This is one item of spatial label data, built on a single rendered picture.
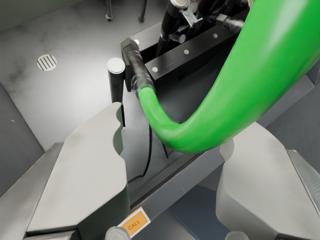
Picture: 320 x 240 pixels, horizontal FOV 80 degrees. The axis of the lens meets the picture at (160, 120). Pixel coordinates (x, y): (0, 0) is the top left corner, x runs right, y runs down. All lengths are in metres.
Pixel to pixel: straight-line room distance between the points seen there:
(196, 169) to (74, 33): 0.46
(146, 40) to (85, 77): 0.20
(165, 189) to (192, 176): 0.06
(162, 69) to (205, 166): 0.21
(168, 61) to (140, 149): 0.23
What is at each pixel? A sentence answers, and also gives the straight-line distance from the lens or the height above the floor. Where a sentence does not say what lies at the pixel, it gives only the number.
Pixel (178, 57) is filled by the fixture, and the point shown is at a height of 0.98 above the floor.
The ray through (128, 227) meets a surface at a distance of 0.37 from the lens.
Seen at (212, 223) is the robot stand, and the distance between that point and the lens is 0.97.
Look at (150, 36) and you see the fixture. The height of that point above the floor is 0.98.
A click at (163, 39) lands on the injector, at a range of 0.37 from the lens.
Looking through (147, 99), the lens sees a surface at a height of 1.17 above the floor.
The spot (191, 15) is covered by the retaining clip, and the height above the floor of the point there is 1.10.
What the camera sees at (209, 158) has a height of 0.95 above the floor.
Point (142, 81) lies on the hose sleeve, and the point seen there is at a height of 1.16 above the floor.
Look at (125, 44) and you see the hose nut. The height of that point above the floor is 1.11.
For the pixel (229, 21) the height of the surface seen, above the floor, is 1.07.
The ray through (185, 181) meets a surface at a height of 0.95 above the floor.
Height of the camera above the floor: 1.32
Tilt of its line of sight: 74 degrees down
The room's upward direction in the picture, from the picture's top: 47 degrees clockwise
